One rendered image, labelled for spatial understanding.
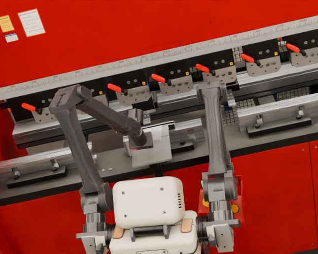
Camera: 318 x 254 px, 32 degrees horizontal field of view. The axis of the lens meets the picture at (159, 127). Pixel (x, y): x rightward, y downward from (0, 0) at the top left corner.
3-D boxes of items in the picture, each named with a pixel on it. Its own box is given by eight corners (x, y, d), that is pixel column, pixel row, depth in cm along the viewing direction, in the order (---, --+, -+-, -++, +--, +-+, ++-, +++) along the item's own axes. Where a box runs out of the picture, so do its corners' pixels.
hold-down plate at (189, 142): (134, 162, 269) (132, 157, 268) (134, 155, 274) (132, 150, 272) (194, 149, 267) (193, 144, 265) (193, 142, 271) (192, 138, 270)
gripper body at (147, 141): (128, 136, 241) (125, 130, 234) (152, 132, 240) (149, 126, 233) (129, 150, 238) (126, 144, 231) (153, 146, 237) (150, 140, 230)
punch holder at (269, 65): (248, 78, 251) (243, 46, 242) (245, 69, 258) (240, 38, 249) (281, 71, 250) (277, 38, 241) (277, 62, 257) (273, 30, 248)
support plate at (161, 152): (132, 168, 247) (131, 166, 246) (131, 134, 268) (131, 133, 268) (172, 160, 245) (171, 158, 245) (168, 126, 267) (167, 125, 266)
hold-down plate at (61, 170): (8, 189, 274) (6, 184, 273) (10, 182, 279) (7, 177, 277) (66, 176, 272) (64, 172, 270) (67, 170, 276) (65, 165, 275)
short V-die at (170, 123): (135, 137, 270) (133, 132, 268) (135, 133, 272) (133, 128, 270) (175, 128, 268) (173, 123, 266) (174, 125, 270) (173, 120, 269)
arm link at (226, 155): (195, 91, 201) (225, 87, 199) (196, 82, 205) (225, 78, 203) (211, 178, 226) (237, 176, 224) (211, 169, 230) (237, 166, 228)
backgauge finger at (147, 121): (136, 129, 272) (133, 121, 270) (135, 102, 294) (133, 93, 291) (159, 124, 271) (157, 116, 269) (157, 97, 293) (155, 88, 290)
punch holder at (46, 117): (37, 125, 259) (24, 95, 250) (39, 115, 266) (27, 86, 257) (67, 118, 258) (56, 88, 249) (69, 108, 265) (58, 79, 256)
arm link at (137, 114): (115, 132, 224) (133, 128, 220) (115, 106, 228) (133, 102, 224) (130, 141, 233) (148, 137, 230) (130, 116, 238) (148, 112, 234)
